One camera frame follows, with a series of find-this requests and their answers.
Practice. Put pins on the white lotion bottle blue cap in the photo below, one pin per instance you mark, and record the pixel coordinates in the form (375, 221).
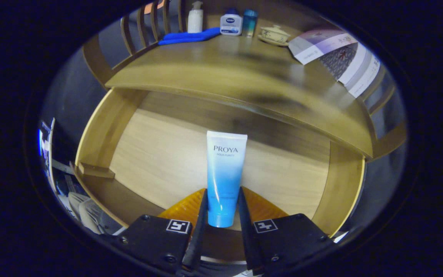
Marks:
(231, 25)

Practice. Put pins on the wooden cabinet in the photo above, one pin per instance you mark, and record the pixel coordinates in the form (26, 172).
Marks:
(96, 63)

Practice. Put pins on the wooden drawer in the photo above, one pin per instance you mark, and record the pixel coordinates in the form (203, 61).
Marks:
(160, 154)

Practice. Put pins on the beige lidded ceramic teacup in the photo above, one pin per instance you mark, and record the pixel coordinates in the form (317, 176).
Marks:
(274, 35)

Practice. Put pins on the teal slim bottle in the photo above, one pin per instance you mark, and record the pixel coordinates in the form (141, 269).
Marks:
(250, 23)

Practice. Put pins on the wooden countertop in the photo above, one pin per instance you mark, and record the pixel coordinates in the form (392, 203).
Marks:
(225, 65)

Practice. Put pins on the blue and white tube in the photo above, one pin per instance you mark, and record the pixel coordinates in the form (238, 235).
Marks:
(225, 173)

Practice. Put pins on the white book with black lettering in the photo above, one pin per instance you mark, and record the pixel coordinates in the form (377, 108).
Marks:
(365, 79)

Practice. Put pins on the blue folded cloth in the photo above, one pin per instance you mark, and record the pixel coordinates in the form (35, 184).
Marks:
(189, 36)

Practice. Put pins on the plain white book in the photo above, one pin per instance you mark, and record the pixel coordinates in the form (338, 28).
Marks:
(356, 67)

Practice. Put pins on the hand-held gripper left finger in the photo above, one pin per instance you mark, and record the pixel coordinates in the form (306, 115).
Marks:
(156, 242)

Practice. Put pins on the white pump bottle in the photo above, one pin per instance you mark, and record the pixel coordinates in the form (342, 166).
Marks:
(195, 19)

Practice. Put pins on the dark patterned book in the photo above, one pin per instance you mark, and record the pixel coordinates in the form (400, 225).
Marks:
(338, 59)

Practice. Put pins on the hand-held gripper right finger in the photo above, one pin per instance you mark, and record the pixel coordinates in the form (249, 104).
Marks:
(290, 240)

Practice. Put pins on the white ribbed plastic object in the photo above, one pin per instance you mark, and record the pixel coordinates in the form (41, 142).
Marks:
(89, 213)

